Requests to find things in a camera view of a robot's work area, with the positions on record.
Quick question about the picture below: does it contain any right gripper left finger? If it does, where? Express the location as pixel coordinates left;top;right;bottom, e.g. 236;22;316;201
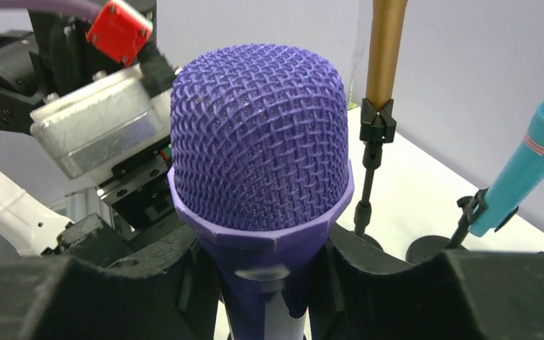
0;227;220;339

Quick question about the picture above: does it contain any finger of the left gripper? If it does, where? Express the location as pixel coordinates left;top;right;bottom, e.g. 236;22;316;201
42;214;197;270

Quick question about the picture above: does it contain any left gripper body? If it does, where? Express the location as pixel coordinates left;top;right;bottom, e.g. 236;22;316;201
28;0;198;245

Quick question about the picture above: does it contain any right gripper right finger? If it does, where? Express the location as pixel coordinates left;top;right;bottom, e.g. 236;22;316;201
309;226;544;339

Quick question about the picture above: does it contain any purple microphone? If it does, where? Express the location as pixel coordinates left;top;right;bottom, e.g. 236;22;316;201
168;44;354;339

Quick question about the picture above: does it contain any gold mic black stand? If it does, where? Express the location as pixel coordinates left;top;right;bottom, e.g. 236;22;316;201
353;98;397;250

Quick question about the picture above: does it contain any gold microphone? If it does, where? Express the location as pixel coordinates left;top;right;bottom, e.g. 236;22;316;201
365;0;408;111

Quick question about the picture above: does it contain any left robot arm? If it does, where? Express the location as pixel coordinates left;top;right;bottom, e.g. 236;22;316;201
0;1;178;266

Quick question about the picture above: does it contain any cyan mic black stand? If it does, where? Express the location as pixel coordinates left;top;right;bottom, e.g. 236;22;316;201
405;188;489;264

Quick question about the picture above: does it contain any cyan microphone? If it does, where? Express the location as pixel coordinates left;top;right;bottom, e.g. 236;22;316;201
468;101;544;237

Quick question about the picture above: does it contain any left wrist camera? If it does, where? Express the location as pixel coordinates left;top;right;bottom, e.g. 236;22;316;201
30;12;175;183

